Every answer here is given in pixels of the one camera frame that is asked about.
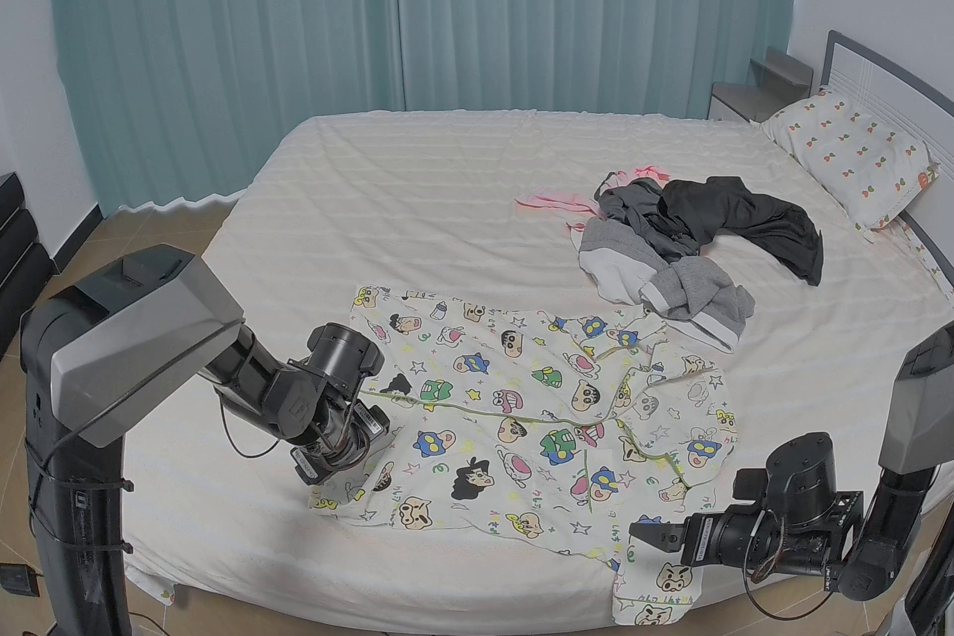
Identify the grey and white sweater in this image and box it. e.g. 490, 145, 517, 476
570, 219, 757, 352

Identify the white printed pyjama top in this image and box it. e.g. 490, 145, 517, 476
309, 285, 740, 627

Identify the bed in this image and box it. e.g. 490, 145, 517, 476
123, 29, 954, 636

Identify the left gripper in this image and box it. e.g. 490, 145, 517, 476
289, 397, 395, 487

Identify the black chest of drawers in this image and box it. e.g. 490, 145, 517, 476
0, 173, 57, 351

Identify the black cable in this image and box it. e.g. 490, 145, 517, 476
221, 395, 281, 460

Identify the black power adapter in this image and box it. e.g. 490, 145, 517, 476
0, 564, 40, 597

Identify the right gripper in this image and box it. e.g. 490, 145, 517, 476
630, 510, 766, 567

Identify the dark grey garment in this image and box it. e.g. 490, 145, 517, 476
592, 178, 709, 261

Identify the black garment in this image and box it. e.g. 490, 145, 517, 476
659, 176, 825, 288

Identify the grey bedside table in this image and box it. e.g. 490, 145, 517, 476
708, 46, 815, 122

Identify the pink garment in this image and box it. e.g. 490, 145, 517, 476
514, 165, 672, 232

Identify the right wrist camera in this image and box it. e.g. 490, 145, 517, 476
732, 467, 773, 508

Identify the white printed pillow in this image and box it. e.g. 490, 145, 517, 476
760, 89, 940, 232

